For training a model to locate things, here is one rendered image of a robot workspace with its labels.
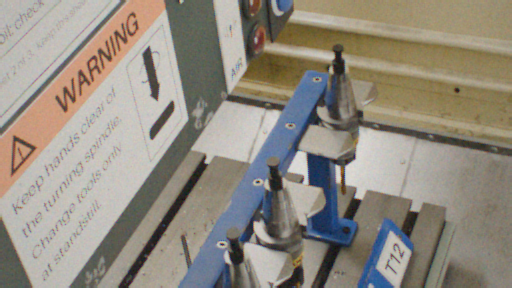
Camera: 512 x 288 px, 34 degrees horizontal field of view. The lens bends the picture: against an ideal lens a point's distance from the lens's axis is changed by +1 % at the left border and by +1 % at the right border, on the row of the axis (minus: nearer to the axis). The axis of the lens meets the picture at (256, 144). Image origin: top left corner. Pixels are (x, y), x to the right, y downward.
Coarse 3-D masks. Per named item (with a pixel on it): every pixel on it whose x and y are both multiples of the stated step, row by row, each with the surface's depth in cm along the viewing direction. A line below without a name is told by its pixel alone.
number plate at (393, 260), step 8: (392, 240) 129; (384, 248) 128; (392, 248) 129; (400, 248) 130; (384, 256) 127; (392, 256) 128; (400, 256) 129; (408, 256) 131; (384, 264) 126; (392, 264) 127; (400, 264) 129; (384, 272) 126; (392, 272) 127; (400, 272) 128; (392, 280) 126; (400, 280) 127
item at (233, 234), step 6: (234, 228) 84; (228, 234) 83; (234, 234) 83; (240, 234) 83; (234, 240) 83; (228, 246) 85; (234, 246) 84; (240, 246) 85; (228, 252) 85; (234, 252) 84; (240, 252) 84; (234, 258) 85; (240, 258) 85
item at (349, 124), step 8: (360, 104) 112; (320, 112) 112; (360, 112) 111; (320, 120) 111; (328, 120) 110; (336, 120) 110; (344, 120) 110; (352, 120) 110; (360, 120) 112; (336, 128) 110; (344, 128) 110; (352, 128) 111
